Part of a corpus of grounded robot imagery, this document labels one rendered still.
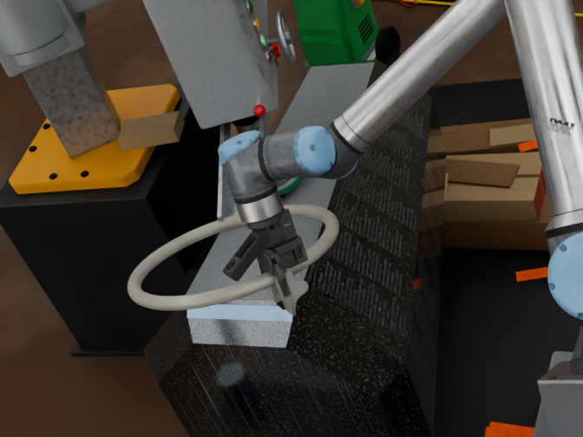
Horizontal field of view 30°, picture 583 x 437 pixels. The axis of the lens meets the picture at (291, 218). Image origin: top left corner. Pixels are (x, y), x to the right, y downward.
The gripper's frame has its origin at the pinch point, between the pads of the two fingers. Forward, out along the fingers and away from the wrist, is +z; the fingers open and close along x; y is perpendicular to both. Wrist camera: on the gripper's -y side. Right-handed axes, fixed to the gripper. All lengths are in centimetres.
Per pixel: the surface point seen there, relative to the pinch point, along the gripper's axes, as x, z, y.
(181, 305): 7.1, -7.4, -18.2
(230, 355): 59, 30, 1
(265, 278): -1.1, -8.1, -2.1
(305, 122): 100, -9, 59
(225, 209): 48, -10, 10
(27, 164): 170, -16, -13
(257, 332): 51, 24, 8
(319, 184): 74, 2, 46
